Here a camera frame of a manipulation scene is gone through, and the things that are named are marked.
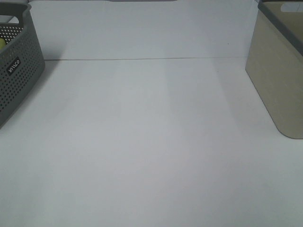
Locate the beige basket with grey rim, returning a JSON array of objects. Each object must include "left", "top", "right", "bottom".
[{"left": 245, "top": 0, "right": 303, "bottom": 139}]

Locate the grey perforated plastic basket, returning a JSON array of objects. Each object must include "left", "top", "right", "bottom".
[{"left": 0, "top": 2, "right": 45, "bottom": 125}]

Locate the yellow-green item in basket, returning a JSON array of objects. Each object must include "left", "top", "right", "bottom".
[{"left": 0, "top": 38, "right": 6, "bottom": 50}]

